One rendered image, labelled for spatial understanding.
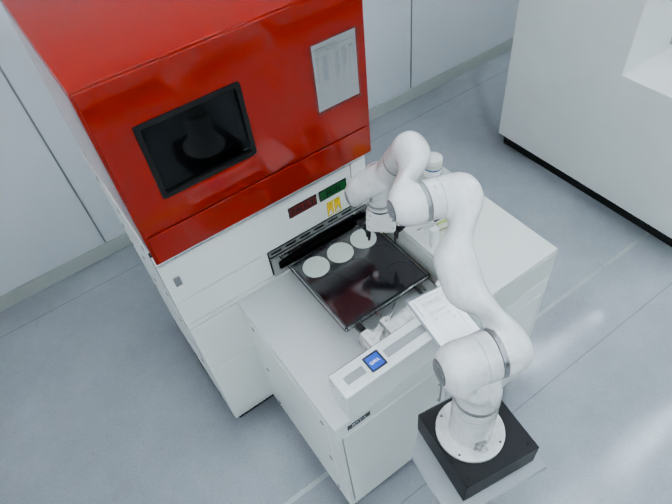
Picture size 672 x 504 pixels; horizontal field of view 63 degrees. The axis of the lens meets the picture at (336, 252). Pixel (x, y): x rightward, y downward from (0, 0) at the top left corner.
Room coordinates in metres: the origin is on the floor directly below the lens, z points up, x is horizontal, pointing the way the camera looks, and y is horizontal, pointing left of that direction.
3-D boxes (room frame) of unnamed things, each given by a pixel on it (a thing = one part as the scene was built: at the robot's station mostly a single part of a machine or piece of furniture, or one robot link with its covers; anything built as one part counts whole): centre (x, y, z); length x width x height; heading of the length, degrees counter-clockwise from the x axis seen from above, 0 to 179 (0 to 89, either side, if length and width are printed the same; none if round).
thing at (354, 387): (0.91, -0.19, 0.89); 0.55 x 0.09 x 0.14; 119
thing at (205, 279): (1.37, 0.21, 1.02); 0.82 x 0.03 x 0.40; 119
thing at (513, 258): (1.37, -0.45, 0.89); 0.62 x 0.35 x 0.14; 29
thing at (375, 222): (1.30, -0.17, 1.12); 0.10 x 0.07 x 0.11; 75
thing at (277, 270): (1.44, 0.05, 0.89); 0.44 x 0.02 x 0.10; 119
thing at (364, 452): (1.21, -0.19, 0.41); 0.97 x 0.64 x 0.82; 119
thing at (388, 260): (1.26, -0.07, 0.90); 0.34 x 0.34 x 0.01; 29
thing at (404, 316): (1.04, -0.21, 0.87); 0.36 x 0.08 x 0.03; 119
